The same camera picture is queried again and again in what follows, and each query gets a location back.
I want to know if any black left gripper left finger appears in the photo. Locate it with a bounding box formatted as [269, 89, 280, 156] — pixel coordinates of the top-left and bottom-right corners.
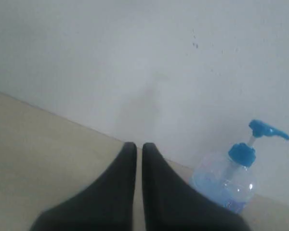
[31, 142, 137, 231]

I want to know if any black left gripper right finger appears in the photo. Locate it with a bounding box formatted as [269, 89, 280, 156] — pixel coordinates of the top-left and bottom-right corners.
[142, 142, 250, 231]

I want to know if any blue pump soap bottle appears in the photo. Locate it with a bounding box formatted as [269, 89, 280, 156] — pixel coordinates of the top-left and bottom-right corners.
[190, 119, 289, 213]

